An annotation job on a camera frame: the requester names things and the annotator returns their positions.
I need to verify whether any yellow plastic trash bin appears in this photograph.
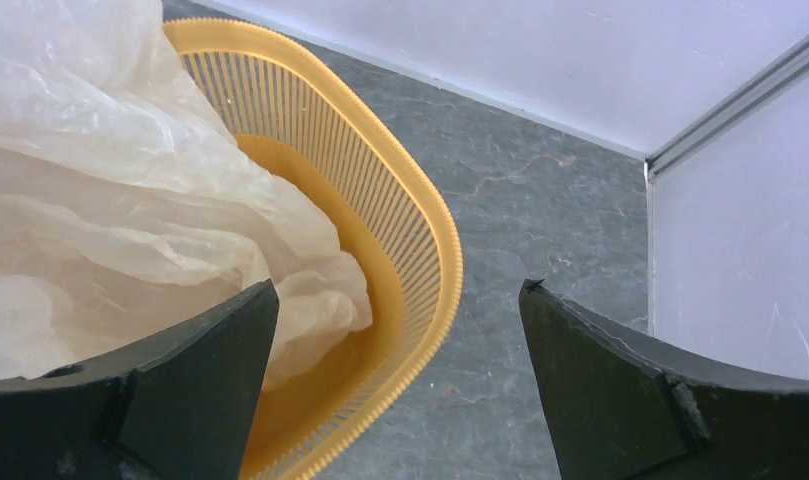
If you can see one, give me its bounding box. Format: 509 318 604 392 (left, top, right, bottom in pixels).
164 18 463 479

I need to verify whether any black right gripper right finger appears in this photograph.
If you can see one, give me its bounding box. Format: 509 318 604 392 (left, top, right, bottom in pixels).
519 280 809 479

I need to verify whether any right aluminium frame post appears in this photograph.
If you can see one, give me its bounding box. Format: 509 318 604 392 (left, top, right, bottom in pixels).
645 33 809 181

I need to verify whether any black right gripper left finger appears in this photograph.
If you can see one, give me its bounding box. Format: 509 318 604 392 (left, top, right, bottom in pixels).
0 282 279 479

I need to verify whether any translucent white trash bag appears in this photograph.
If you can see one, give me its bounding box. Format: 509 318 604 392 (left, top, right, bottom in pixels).
0 1 372 389

